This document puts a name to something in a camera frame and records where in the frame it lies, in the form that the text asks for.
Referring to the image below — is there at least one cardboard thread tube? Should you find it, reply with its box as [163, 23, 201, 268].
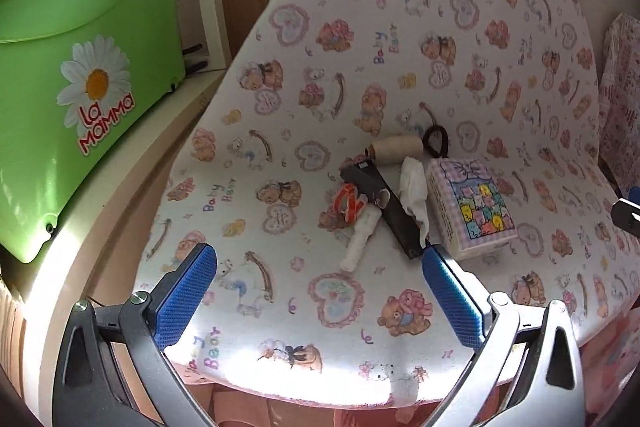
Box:
[365, 133, 425, 164]

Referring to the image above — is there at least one orange and white wrapper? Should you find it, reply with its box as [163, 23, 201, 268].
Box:
[331, 187, 368, 224]

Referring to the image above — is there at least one pink checked tissue packet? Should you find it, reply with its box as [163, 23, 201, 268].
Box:
[425, 158, 517, 261]

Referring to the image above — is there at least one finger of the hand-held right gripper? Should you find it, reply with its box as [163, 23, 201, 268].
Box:
[611, 187, 640, 255]

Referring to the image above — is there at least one black hair tie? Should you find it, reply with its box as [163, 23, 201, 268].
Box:
[422, 124, 451, 158]

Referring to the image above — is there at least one white tissue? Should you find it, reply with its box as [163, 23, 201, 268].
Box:
[397, 156, 432, 243]

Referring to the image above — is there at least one green plastic storage box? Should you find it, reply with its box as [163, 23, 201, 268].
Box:
[0, 0, 190, 264]

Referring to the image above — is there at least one white paper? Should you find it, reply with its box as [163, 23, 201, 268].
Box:
[340, 212, 377, 270]

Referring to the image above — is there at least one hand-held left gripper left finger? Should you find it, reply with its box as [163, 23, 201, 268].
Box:
[52, 243, 218, 427]

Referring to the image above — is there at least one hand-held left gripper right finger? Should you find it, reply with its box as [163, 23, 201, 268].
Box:
[420, 244, 586, 427]

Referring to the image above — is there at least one red patterned cloth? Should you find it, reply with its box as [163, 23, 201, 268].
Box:
[597, 12, 640, 198]

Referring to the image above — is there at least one bear printed blanket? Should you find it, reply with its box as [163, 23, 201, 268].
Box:
[135, 0, 621, 408]

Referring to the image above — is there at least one pink printed towel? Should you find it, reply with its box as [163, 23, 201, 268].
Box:
[585, 307, 640, 408]

